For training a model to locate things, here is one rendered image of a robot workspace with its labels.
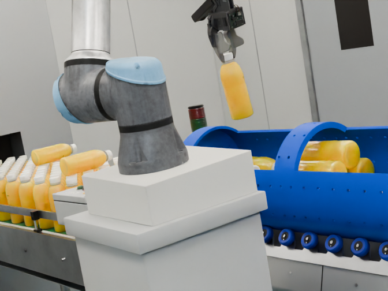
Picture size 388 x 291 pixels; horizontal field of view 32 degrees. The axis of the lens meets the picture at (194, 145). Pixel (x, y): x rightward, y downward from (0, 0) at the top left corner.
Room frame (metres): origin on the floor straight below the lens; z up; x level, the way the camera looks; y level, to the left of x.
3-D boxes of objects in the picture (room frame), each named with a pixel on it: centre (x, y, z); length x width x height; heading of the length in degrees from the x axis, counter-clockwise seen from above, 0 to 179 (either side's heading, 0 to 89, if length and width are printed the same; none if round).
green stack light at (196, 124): (2.60, -0.03, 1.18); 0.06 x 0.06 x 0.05
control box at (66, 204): (2.05, 0.36, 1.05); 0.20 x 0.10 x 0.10; 39
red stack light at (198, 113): (2.60, -0.03, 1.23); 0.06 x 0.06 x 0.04
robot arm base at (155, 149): (1.43, 0.09, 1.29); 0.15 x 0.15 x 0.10
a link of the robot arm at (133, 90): (1.43, 0.10, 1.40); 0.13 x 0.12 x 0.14; 55
